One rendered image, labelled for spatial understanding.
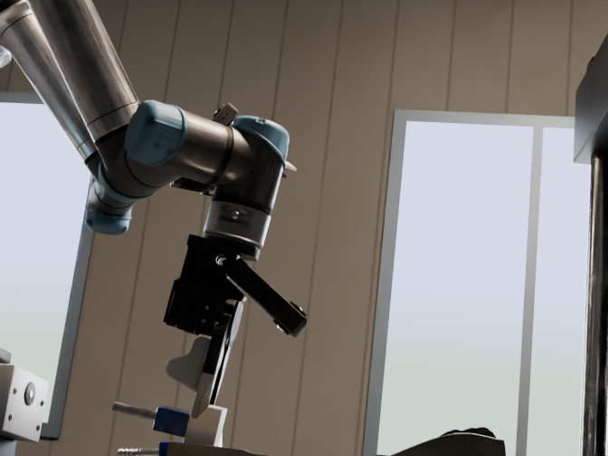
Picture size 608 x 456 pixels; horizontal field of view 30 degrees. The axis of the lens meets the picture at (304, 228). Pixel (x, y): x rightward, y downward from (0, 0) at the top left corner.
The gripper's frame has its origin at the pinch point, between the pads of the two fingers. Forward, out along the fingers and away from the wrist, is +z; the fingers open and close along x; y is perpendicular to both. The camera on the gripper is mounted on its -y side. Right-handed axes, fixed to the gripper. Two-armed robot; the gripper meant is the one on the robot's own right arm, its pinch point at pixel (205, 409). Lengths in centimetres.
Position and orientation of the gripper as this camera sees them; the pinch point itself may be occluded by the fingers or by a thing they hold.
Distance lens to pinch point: 137.2
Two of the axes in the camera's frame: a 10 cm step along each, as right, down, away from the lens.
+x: -0.4, -1.6, -9.9
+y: -9.7, -2.4, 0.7
